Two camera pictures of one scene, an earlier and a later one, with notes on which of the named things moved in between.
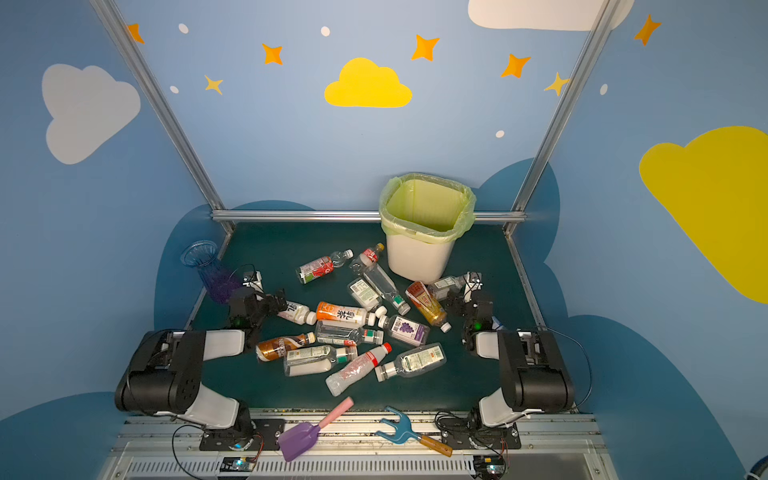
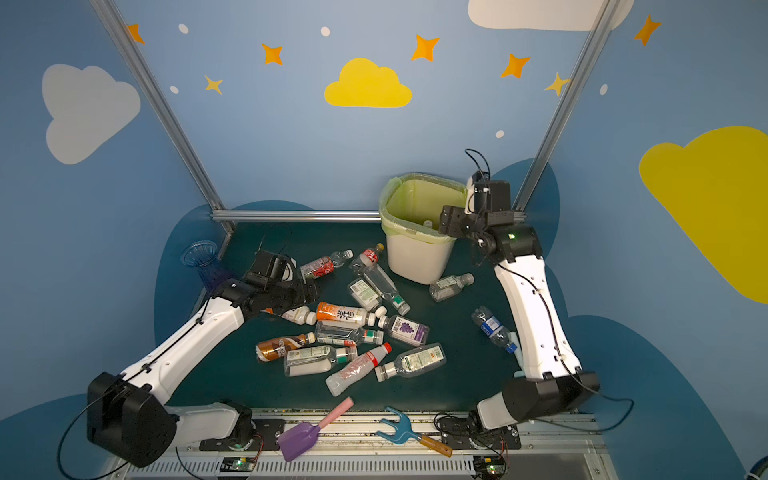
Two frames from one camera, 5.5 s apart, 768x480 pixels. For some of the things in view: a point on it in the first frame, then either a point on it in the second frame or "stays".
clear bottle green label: (414, 360) stays
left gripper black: (267, 303) -> (299, 288)
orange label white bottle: (341, 314) stays
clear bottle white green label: (317, 359) stays
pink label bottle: (342, 378) stays
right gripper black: (466, 302) -> (452, 219)
